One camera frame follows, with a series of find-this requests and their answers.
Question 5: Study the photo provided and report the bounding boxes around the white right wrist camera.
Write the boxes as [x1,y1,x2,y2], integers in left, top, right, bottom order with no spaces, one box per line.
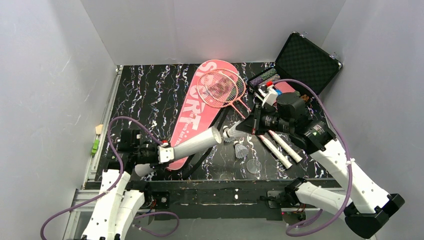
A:
[254,81,280,108]

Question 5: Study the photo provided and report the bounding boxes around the pink badminton racket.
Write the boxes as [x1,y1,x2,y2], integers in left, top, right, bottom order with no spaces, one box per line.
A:
[197,68,303,169]
[196,71,294,170]

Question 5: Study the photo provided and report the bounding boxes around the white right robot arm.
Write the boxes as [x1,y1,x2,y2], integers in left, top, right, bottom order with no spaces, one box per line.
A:
[234,92,405,239]

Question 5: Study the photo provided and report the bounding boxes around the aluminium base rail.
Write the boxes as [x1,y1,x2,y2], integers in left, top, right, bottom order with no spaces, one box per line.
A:
[62,187,377,240]

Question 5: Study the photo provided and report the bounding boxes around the white shuttlecock tube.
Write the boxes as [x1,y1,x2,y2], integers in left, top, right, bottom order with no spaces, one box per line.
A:
[134,127,223,178]

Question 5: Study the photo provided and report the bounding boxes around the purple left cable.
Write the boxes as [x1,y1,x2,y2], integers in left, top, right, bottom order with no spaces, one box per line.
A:
[40,115,180,240]

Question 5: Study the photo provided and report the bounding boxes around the black foam-lined case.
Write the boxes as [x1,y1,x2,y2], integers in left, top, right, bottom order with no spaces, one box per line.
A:
[246,31,343,95]

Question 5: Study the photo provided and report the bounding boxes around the white shuttlecock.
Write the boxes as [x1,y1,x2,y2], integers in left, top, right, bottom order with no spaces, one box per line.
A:
[222,120,244,139]
[233,141,249,159]

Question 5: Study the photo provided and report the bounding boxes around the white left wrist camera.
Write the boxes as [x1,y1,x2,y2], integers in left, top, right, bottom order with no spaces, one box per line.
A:
[157,140,175,164]

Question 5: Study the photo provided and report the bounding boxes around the pink card deck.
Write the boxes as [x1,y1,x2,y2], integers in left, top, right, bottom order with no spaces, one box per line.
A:
[274,81,296,93]

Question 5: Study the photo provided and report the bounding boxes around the clear round tube lid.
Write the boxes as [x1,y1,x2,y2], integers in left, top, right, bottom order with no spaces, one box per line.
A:
[246,159,262,175]

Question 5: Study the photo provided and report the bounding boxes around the green clip on rail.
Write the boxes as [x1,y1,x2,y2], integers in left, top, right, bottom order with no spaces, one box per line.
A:
[91,139,100,156]

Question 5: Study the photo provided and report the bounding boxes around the pink racket bag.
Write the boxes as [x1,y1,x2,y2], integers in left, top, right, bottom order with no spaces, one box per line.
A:
[165,59,240,172]

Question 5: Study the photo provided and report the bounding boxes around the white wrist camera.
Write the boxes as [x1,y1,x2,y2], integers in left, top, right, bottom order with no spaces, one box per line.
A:
[157,140,175,164]
[254,81,280,108]

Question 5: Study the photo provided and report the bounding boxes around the poker chip rows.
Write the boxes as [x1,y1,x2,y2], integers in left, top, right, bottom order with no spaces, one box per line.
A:
[248,68,277,88]

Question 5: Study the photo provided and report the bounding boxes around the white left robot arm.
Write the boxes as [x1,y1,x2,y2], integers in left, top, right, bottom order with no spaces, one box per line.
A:
[81,130,158,240]

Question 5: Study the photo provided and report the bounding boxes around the beige wooden block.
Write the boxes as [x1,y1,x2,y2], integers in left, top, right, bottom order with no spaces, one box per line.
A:
[95,124,104,135]

